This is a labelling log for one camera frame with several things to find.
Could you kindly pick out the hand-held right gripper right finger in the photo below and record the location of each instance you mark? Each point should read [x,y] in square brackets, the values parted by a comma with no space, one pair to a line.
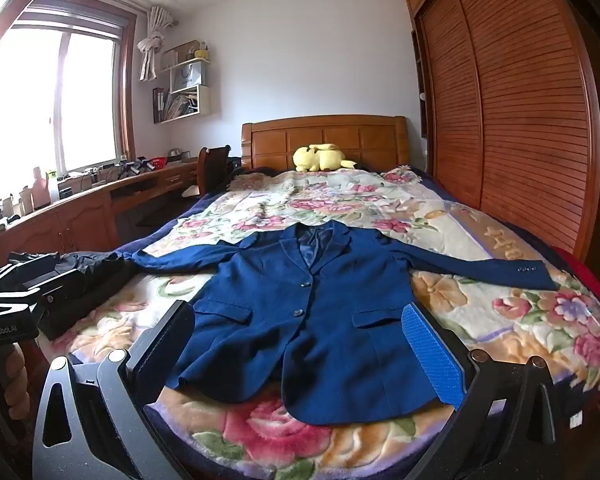
[430,355]

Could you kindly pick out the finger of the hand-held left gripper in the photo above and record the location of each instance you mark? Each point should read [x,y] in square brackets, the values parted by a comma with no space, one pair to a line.
[60,295]
[27,272]

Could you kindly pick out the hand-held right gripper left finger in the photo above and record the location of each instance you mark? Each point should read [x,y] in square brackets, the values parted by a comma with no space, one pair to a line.
[172,332]

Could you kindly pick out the blue suit jacket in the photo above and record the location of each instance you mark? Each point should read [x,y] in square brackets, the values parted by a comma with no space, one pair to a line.
[330,335]

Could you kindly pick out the black clothes pile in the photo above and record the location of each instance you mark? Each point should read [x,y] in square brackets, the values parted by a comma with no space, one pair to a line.
[105,275]

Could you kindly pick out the person's left hand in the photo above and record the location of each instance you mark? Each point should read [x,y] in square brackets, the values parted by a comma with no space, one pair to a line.
[17,377]

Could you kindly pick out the wooden desk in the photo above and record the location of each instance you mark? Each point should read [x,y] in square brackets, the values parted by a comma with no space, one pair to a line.
[85,220]

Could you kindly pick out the white bottle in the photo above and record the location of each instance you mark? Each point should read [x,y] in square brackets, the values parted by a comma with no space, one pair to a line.
[41,187]

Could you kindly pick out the floral blanket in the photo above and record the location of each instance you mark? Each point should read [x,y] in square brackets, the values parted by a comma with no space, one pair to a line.
[505,310]

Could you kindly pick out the navy bed sheet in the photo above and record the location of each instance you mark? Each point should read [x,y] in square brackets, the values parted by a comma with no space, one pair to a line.
[180,215]

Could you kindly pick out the red basket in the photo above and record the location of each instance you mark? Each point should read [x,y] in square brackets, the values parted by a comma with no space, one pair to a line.
[158,163]

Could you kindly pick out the wooden chair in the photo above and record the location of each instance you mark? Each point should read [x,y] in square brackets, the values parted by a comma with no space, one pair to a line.
[215,170]

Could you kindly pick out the red cloth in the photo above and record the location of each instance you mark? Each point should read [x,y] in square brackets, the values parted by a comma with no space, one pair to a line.
[582,272]

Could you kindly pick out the window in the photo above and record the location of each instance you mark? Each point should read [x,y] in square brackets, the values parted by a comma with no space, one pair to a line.
[80,105]

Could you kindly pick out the yellow plush toy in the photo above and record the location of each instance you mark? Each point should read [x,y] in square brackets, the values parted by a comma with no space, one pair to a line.
[322,158]

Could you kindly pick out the wooden bed headboard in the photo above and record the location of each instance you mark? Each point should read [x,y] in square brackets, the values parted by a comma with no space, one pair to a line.
[330,135]

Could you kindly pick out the white paper bag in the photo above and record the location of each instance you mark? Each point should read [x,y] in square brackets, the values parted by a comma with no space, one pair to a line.
[190,75]

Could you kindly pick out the tied beige curtain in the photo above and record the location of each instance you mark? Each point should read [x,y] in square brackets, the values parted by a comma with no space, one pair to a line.
[152,45]

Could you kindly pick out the wooden slatted wardrobe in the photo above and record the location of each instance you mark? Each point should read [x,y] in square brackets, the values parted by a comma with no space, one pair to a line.
[520,110]

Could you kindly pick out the white wall shelf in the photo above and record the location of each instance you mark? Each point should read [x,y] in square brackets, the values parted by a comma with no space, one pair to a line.
[205,100]

